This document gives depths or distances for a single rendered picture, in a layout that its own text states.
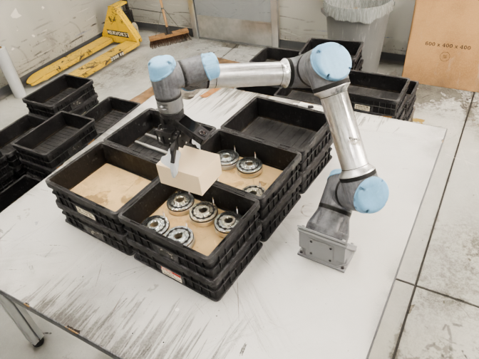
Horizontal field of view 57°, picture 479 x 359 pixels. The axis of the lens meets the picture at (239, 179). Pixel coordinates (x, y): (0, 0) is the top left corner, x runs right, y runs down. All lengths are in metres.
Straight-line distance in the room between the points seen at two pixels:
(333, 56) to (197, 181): 0.54
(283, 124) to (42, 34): 3.61
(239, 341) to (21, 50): 4.15
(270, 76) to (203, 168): 0.36
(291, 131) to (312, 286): 0.75
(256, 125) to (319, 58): 0.78
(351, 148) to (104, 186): 1.00
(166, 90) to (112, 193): 0.70
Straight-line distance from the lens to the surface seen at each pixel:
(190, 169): 1.34
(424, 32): 4.12
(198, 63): 1.25
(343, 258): 1.53
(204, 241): 1.52
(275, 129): 2.00
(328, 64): 1.34
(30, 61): 5.14
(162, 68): 1.21
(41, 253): 1.89
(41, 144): 2.97
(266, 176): 1.74
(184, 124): 1.29
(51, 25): 5.28
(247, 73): 1.41
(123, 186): 1.83
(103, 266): 1.73
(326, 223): 1.50
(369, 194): 1.39
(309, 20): 4.61
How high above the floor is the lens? 1.94
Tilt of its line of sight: 40 degrees down
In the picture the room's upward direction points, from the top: 7 degrees counter-clockwise
